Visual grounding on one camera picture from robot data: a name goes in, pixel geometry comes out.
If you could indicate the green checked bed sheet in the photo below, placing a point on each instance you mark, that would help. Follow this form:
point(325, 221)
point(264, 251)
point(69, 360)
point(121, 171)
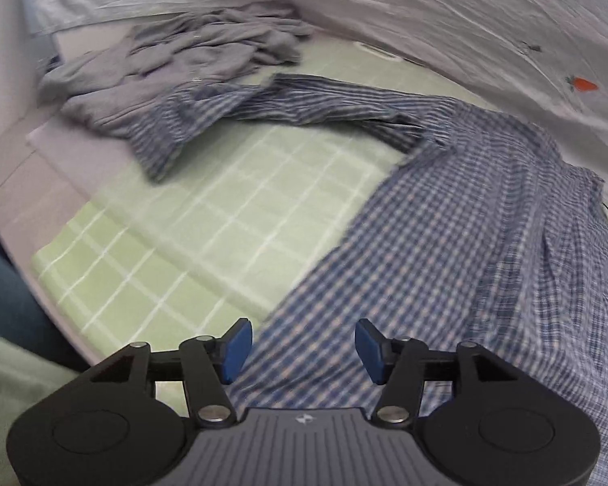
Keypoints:
point(207, 222)

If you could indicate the white carrot-print sheet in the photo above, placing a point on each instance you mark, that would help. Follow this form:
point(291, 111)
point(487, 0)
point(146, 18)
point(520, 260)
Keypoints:
point(486, 20)

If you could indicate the grey garment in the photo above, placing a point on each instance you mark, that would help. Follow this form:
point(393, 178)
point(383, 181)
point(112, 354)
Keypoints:
point(182, 60)

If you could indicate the blue plaid shirt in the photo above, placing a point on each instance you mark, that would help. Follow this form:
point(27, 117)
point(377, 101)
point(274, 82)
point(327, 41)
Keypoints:
point(435, 238)

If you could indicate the dark teal cloth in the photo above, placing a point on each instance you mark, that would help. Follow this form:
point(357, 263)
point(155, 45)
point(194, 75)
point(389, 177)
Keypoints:
point(5, 283)

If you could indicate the pale green cloth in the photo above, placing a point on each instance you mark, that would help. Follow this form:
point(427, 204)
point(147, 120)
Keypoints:
point(15, 395)

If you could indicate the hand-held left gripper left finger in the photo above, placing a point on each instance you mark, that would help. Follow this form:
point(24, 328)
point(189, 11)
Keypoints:
point(236, 350)

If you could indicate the grey mattress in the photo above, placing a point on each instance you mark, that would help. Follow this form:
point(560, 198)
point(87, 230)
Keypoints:
point(25, 162)

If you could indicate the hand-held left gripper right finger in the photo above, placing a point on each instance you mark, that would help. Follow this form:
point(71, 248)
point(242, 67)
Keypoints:
point(371, 350)

